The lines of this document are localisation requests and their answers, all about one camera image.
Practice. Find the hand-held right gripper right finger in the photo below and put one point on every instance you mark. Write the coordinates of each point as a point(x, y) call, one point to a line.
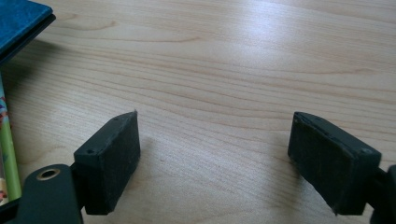
point(330, 168)

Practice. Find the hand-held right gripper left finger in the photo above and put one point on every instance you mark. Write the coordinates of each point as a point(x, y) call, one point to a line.
point(109, 161)

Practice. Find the light blue monsters picture book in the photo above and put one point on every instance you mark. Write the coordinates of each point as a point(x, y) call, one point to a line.
point(11, 161)

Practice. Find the dark blue picture book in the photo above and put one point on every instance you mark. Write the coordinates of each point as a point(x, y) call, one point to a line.
point(18, 21)

